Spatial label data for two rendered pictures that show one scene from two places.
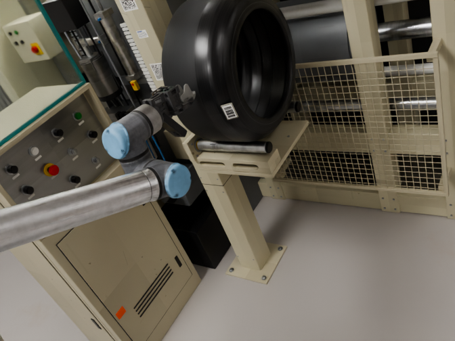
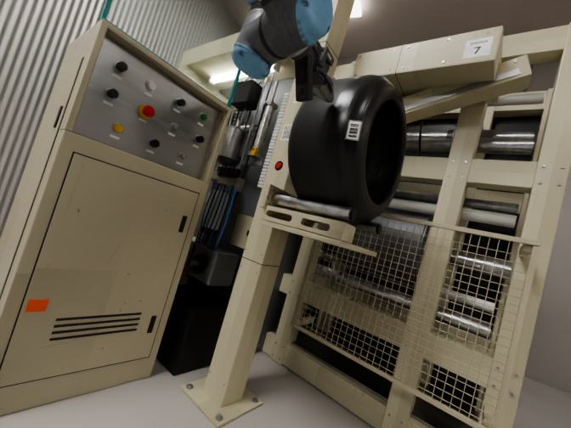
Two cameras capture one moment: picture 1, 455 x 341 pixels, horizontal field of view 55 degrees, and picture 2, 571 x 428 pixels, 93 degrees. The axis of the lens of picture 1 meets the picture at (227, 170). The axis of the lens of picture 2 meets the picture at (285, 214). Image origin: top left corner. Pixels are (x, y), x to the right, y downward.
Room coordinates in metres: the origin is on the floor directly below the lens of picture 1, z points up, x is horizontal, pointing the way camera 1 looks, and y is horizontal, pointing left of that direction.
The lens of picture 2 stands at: (0.53, 0.13, 0.79)
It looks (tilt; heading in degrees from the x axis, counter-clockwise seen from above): 3 degrees up; 354
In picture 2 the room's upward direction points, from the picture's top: 16 degrees clockwise
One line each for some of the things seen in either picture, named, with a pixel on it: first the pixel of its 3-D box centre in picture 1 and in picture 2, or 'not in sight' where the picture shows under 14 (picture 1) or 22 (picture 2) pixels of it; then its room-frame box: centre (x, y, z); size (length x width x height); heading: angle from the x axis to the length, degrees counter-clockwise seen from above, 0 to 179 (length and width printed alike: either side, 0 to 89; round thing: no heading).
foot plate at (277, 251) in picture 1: (256, 259); (223, 393); (1.78, 0.05, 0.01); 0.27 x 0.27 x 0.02; 46
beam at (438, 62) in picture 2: not in sight; (421, 73); (1.74, -0.45, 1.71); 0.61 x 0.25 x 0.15; 46
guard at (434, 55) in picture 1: (337, 130); (389, 292); (1.69, -0.54, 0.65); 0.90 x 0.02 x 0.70; 46
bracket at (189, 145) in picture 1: (213, 126); (293, 206); (1.74, -0.02, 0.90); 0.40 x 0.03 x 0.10; 136
